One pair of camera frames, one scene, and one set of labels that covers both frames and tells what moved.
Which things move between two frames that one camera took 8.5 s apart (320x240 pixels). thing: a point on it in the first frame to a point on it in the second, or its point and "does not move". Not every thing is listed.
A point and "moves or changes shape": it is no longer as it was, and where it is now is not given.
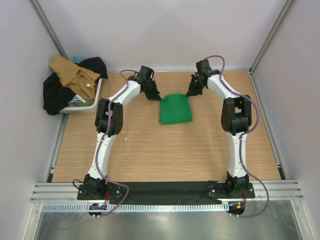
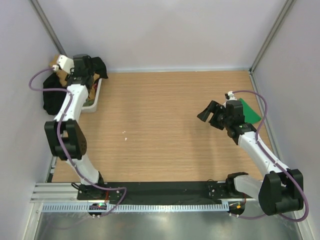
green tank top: x=174 y=108 moves or changes shape
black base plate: x=160 y=192 does not move
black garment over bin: x=56 y=96 does not move
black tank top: x=95 y=64 does not move
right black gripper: x=192 y=91 to x=215 y=108
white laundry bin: x=86 y=109 does not move
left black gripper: x=155 y=96 to x=71 y=75
